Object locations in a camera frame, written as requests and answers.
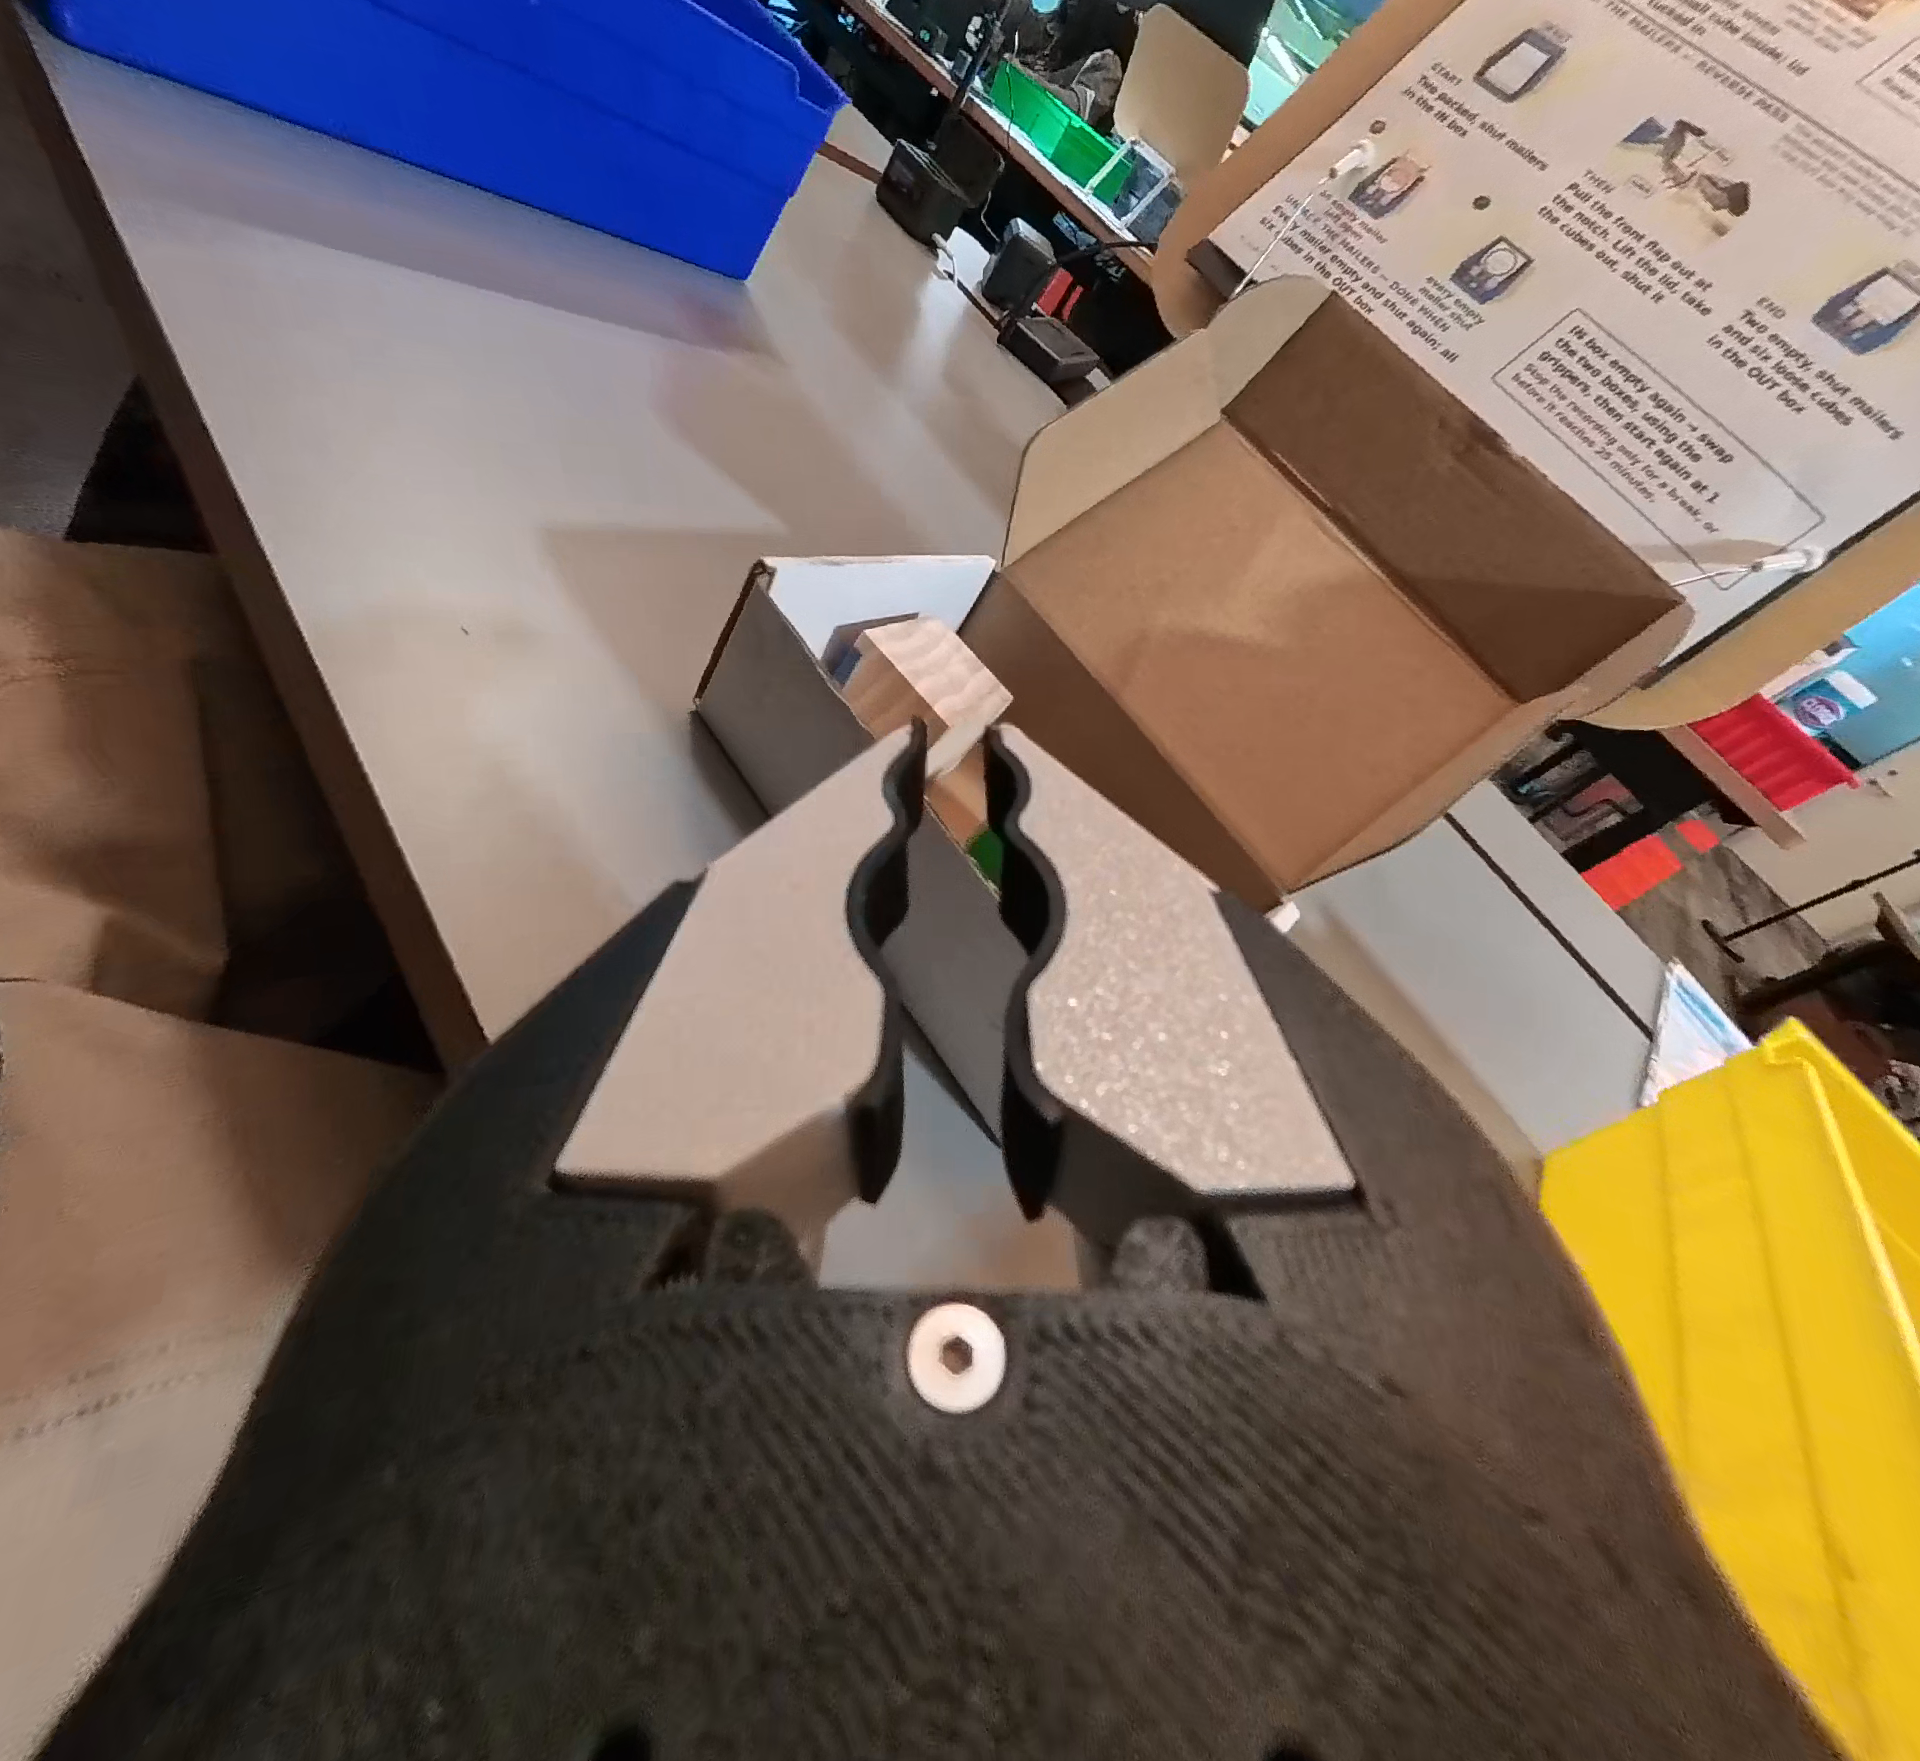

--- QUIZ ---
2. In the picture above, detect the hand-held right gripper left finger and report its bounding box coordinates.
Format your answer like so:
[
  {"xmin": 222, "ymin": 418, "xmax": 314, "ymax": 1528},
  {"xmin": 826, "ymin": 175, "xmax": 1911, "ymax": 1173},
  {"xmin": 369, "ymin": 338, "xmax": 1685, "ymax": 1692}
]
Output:
[{"xmin": 554, "ymin": 720, "xmax": 931, "ymax": 1230}]

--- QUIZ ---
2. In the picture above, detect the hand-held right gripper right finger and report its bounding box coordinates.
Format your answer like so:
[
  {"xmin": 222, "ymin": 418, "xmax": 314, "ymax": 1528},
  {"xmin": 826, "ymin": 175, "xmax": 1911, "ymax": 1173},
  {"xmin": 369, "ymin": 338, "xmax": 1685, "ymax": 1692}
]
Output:
[{"xmin": 981, "ymin": 727, "xmax": 1365, "ymax": 1226}]

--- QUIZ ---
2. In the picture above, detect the white cardboard mailer box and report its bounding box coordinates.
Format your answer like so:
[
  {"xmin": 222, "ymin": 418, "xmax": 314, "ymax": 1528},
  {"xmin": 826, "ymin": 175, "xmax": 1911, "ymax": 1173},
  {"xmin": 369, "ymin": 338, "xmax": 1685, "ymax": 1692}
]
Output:
[{"xmin": 694, "ymin": 275, "xmax": 1696, "ymax": 1149}]

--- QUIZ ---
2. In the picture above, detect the striped grain wooden cube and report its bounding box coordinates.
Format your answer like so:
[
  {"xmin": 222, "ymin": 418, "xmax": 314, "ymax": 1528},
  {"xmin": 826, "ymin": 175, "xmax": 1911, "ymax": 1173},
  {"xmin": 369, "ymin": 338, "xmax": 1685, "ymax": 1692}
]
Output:
[{"xmin": 853, "ymin": 616, "xmax": 1015, "ymax": 781}]

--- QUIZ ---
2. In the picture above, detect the yellow plastic bin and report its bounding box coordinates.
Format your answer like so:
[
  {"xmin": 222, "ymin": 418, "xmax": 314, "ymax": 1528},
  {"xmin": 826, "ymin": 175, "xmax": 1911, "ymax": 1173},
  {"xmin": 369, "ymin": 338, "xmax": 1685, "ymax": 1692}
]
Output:
[{"xmin": 1538, "ymin": 1017, "xmax": 1920, "ymax": 1761}]

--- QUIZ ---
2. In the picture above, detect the blue plastic bin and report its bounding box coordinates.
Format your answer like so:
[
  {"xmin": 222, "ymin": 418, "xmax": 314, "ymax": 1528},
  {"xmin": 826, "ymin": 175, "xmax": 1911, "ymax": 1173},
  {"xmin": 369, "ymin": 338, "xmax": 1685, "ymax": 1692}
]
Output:
[{"xmin": 0, "ymin": 0, "xmax": 849, "ymax": 280}]

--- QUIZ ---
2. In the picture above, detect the grey desk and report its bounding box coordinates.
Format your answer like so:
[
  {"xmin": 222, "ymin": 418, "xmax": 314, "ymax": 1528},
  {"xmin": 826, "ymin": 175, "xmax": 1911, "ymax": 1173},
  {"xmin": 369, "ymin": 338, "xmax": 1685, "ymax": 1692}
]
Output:
[{"xmin": 0, "ymin": 0, "xmax": 1759, "ymax": 1178}]

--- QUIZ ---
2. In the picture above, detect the orange traffic cone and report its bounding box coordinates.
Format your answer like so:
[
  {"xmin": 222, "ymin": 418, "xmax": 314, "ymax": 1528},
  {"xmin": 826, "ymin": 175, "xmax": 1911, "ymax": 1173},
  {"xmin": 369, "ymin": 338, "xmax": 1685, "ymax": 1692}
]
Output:
[{"xmin": 1580, "ymin": 818, "xmax": 1723, "ymax": 913}]

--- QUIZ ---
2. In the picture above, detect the wooden top work table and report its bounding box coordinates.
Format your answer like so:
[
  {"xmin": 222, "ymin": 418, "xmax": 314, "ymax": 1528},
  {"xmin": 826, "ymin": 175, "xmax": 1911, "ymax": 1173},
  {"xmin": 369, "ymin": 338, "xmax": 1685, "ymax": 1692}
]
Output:
[{"xmin": 1655, "ymin": 717, "xmax": 1810, "ymax": 848}]

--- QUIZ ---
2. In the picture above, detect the red plastic bin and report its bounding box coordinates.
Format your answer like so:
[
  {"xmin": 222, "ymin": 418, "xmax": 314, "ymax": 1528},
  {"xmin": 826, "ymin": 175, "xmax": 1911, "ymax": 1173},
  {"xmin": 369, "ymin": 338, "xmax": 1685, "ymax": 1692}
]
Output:
[{"xmin": 1689, "ymin": 697, "xmax": 1862, "ymax": 810}]

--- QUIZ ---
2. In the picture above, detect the black power adapter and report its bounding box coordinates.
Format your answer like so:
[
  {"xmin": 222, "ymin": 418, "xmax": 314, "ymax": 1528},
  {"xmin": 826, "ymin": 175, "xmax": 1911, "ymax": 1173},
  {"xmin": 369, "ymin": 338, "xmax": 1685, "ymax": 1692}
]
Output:
[
  {"xmin": 873, "ymin": 132, "xmax": 1005, "ymax": 245},
  {"xmin": 981, "ymin": 217, "xmax": 1059, "ymax": 317},
  {"xmin": 999, "ymin": 318, "xmax": 1111, "ymax": 399}
]

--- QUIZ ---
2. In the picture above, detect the green plastic bin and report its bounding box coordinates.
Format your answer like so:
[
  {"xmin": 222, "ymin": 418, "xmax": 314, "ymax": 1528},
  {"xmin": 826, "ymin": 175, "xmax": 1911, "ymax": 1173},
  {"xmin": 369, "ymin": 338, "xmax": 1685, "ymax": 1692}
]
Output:
[{"xmin": 989, "ymin": 62, "xmax": 1120, "ymax": 182}]

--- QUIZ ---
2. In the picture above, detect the printed instruction sheet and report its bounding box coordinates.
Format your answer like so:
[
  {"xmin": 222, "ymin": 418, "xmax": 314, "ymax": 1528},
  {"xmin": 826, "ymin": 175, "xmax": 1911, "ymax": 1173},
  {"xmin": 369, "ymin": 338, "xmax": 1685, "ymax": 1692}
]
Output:
[{"xmin": 1209, "ymin": 0, "xmax": 1920, "ymax": 593}]

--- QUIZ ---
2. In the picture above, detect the cardboard backed document stand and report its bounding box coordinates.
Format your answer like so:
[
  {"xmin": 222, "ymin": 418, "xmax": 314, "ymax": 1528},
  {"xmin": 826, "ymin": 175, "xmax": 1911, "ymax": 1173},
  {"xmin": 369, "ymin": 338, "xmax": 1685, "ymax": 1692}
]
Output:
[{"xmin": 1116, "ymin": 4, "xmax": 1254, "ymax": 182}]

